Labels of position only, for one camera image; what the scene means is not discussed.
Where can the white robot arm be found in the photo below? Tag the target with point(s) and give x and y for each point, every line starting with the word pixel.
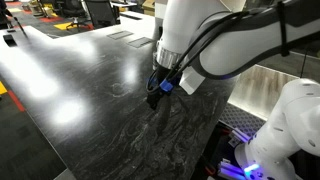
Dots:
pixel 205 39

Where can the black floor box lid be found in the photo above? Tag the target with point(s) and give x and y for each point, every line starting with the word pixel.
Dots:
pixel 9 40

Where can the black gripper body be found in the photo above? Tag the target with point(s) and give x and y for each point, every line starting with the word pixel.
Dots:
pixel 158 85

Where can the grey table grommet plate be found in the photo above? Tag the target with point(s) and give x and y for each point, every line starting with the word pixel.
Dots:
pixel 119 35

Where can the black office chair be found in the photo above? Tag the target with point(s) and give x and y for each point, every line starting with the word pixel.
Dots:
pixel 102 13

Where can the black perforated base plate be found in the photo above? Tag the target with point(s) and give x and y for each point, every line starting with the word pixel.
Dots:
pixel 242 120

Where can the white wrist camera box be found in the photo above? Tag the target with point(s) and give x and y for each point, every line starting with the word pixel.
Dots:
pixel 190 80

